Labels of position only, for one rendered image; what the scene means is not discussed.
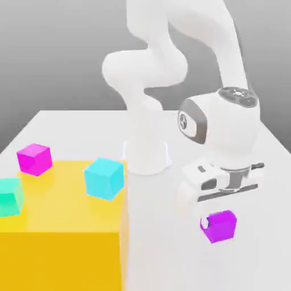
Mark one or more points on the small cyan cube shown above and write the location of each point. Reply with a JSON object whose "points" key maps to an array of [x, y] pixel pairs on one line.
{"points": [[103, 179]]}

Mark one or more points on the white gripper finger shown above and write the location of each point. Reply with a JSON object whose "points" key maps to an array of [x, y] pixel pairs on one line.
{"points": [[205, 222]]}

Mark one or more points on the small magenta cube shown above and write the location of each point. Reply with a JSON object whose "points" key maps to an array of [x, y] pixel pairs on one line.
{"points": [[34, 160]]}

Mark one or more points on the small purple cube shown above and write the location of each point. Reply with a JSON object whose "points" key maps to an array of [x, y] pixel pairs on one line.
{"points": [[221, 227]]}

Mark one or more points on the large yellow box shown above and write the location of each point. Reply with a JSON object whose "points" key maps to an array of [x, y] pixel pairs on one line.
{"points": [[59, 250]]}

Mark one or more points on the small green cube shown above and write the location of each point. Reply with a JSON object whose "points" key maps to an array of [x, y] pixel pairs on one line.
{"points": [[10, 197]]}

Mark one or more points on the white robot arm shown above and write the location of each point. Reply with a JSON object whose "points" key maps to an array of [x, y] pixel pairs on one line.
{"points": [[145, 68]]}

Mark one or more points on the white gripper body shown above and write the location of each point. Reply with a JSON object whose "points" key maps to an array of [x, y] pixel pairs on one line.
{"points": [[227, 200]]}

